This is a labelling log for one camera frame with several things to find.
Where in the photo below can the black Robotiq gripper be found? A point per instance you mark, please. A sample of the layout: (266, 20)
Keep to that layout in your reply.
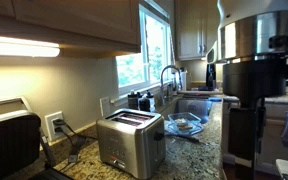
(254, 81)

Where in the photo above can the black toaster lever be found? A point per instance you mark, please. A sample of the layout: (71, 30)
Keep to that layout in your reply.
(159, 136)

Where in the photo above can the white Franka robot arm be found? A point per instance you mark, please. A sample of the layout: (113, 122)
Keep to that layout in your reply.
(250, 30)

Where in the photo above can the stainless steel two-slot toaster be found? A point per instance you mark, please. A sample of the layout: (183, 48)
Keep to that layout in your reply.
(130, 143)

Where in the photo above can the clear plastic tub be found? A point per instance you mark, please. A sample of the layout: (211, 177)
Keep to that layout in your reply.
(200, 108)

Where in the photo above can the black coffee maker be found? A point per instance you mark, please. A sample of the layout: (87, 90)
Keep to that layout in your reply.
(211, 76)

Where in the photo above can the clear glass food container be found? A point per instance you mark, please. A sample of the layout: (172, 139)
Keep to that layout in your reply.
(185, 123)

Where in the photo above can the kitchen sink basin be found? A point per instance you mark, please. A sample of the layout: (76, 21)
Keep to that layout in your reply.
(184, 105)

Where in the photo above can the chrome sink faucet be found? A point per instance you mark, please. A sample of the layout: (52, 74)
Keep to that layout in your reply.
(164, 80)

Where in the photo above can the kitchen window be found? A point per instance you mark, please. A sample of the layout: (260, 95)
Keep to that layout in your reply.
(144, 56)

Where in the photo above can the beige upper kitchen cabinet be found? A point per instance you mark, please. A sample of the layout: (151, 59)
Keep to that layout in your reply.
(67, 20)

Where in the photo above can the black panini press grill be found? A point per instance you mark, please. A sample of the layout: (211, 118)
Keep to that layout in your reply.
(10, 143)

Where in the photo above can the under-cabinet light strip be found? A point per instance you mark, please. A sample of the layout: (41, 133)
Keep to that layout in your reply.
(17, 46)

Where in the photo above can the beige corner wall cabinet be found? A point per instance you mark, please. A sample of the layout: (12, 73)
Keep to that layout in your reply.
(192, 30)

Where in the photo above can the white blank wall plate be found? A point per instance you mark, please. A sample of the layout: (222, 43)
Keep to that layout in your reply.
(104, 106)

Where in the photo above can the white wall power outlet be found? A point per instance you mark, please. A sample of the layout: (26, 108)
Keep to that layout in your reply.
(50, 131)

